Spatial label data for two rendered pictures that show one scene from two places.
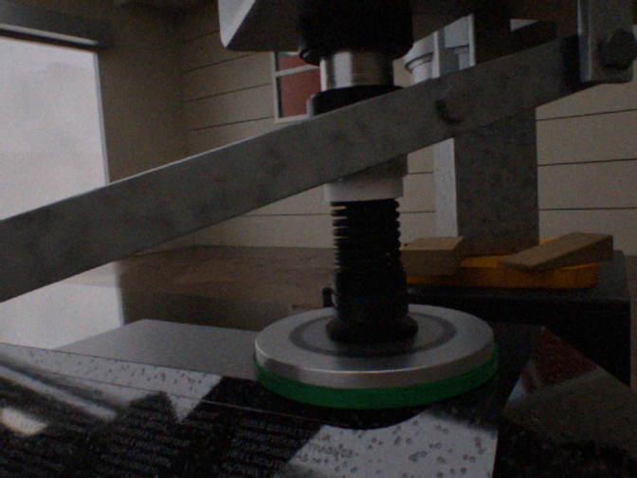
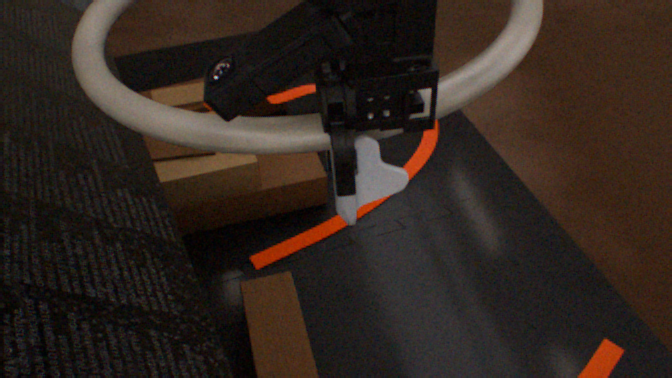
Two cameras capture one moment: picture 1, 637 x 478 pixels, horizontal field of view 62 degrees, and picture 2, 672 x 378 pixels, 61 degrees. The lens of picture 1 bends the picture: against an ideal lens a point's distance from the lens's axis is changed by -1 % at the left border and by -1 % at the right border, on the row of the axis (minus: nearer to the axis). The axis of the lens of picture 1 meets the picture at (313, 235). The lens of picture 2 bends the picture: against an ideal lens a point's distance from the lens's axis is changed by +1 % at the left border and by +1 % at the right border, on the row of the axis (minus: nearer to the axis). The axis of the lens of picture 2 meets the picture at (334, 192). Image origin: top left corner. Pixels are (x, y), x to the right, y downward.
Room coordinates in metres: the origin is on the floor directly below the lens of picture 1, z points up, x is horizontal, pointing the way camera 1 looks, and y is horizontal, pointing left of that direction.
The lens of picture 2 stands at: (0.70, 0.96, 1.21)
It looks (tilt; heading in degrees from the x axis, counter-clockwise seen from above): 46 degrees down; 220
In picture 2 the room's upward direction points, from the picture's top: straight up
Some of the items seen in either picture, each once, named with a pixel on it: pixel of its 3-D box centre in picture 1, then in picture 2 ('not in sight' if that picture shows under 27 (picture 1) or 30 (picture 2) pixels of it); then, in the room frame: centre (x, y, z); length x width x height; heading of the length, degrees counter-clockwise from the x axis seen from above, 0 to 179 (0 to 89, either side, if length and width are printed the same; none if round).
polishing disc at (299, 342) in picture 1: (372, 337); not in sight; (0.48, -0.05, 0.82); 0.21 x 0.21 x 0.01
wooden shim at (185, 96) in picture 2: not in sight; (192, 94); (-0.15, -0.33, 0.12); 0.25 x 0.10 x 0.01; 147
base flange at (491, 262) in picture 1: (484, 256); not in sight; (1.28, -0.41, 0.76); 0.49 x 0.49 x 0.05; 61
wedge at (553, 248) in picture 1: (555, 249); not in sight; (1.04, -0.48, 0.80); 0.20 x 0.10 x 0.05; 108
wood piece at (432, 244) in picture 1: (434, 254); not in sight; (1.08, -0.24, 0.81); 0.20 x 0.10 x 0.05; 159
